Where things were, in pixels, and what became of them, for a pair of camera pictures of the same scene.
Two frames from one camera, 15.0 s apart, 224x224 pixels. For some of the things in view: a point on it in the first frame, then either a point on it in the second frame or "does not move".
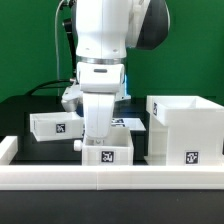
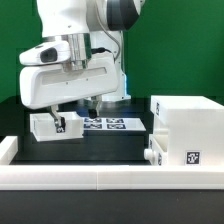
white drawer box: (56, 126) does not move
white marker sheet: (133, 123) does not move
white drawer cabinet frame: (185, 130) does not move
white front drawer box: (114, 150) to (158, 151)
